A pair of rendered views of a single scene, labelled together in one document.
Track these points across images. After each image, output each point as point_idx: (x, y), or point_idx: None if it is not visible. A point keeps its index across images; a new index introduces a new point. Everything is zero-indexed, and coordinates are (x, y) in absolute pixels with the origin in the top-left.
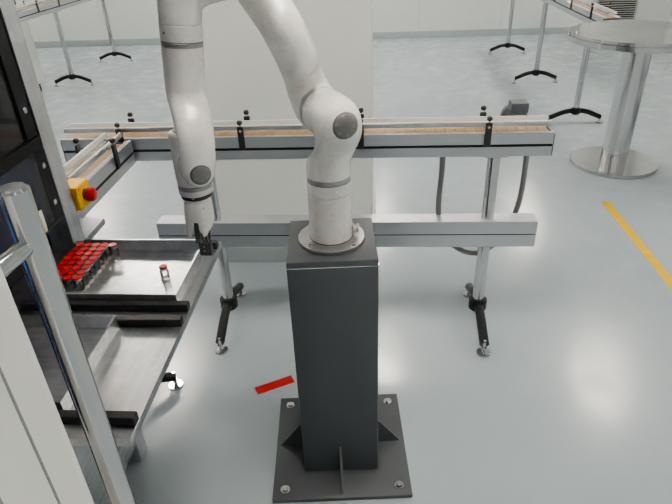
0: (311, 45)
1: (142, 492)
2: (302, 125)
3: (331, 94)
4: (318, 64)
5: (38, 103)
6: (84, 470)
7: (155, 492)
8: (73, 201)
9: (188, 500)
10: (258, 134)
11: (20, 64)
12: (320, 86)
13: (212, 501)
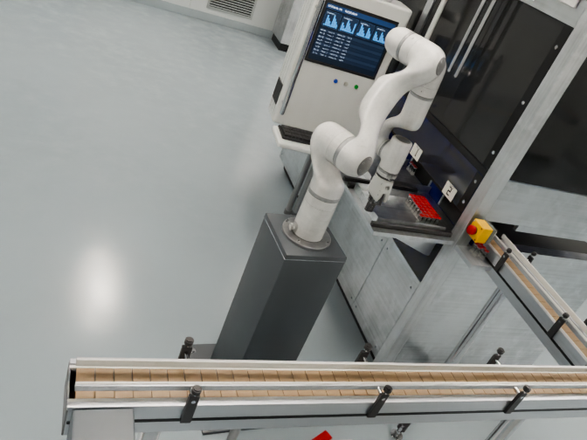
0: (363, 98)
1: (351, 350)
2: (437, 363)
3: (340, 126)
4: (360, 119)
5: (500, 160)
6: (371, 286)
7: (344, 350)
8: (469, 221)
9: (322, 346)
10: (482, 376)
11: (511, 134)
12: (355, 137)
13: (308, 345)
